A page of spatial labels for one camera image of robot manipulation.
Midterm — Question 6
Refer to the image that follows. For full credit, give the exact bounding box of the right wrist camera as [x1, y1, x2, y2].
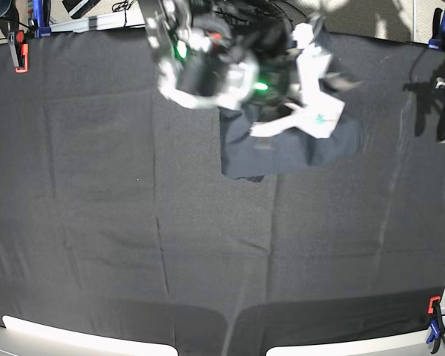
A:
[299, 96, 345, 139]

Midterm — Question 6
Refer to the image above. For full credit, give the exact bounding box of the blue clamp top left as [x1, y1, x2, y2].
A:
[27, 0, 52, 38]

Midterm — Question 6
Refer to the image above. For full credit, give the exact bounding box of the dark navy t-shirt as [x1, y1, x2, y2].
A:
[220, 104, 363, 182]

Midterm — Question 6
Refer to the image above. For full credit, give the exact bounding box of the orange clamp far left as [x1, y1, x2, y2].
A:
[7, 30, 29, 73]

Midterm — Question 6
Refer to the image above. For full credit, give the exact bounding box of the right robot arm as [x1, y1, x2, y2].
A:
[139, 1, 357, 139]

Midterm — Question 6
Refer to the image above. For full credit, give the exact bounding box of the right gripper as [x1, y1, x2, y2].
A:
[250, 14, 360, 137]

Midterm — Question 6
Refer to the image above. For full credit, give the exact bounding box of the black table cloth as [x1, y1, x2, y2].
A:
[0, 30, 445, 355]

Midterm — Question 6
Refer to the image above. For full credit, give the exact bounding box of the orange blue clamp near right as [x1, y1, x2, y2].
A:
[426, 296, 445, 355]

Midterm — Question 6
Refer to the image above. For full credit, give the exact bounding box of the blue clamp top right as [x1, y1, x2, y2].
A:
[428, 7, 445, 51]

